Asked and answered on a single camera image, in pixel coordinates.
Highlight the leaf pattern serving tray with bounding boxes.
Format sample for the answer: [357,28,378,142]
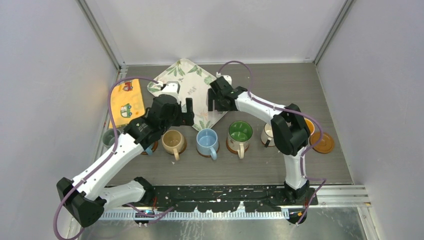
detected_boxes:
[154,58,226,131]

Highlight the beige speckled ceramic mug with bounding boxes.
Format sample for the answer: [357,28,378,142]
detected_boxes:
[161,129,187,161]

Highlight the light blue mug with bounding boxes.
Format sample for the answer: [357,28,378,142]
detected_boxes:
[196,128,220,161]

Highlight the orange interior blue mug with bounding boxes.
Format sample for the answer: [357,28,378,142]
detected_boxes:
[141,141,159,156]

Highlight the yellow printed cloth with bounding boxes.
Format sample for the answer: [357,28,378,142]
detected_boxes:
[110,78,146,128]

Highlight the green interior floral mug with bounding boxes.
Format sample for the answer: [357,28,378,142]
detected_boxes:
[227,120,253,159]

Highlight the grey ceramic mug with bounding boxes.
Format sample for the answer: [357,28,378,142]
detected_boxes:
[102,128,116,148]

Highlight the white mug black handle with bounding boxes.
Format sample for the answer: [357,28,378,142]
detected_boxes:
[260,123,275,148]

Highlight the orange interior patterned mug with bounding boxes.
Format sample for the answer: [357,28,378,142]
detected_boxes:
[304,118,316,135]

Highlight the brown wooden ringed coaster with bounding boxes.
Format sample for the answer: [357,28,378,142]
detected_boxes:
[196,149,220,158]

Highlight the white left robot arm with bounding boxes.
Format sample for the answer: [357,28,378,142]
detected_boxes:
[56,94,195,228]

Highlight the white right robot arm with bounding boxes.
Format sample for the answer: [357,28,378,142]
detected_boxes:
[207,76,311,205]

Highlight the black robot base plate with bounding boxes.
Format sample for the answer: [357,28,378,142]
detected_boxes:
[132,184,318,213]

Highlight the aluminium front rail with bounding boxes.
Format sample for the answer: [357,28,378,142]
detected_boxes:
[97,185,371,223]

